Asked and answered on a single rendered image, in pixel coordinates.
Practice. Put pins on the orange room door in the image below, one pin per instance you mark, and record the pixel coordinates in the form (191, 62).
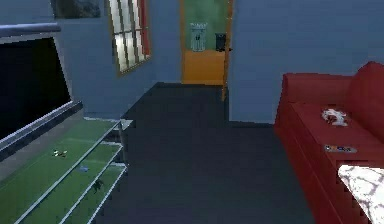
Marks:
(227, 50)

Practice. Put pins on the black box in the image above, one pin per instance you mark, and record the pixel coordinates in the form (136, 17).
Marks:
(220, 42)

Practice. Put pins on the grey slatted bin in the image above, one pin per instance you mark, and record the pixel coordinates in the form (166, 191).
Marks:
(198, 36)

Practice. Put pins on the window with red curtain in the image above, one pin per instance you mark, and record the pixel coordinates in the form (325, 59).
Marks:
(130, 33)

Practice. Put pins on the small black object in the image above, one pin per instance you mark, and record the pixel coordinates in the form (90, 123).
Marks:
(97, 185)

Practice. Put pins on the small blue object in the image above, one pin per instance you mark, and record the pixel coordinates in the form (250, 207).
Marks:
(83, 169)

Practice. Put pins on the red sofa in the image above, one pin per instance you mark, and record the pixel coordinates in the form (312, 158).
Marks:
(320, 133)

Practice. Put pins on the small yellow white object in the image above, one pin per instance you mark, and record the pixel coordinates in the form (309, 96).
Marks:
(60, 153)

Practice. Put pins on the green glass television stand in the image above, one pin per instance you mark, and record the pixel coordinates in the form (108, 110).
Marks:
(60, 173)

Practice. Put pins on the grey remote control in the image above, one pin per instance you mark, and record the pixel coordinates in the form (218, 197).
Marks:
(340, 148)

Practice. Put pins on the black television set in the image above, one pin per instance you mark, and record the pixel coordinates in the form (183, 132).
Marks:
(26, 86)

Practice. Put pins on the white patterned cushion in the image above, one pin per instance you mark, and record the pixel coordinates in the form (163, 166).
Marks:
(365, 190)

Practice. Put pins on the dark framed wall picture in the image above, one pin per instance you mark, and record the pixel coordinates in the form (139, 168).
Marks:
(76, 8)

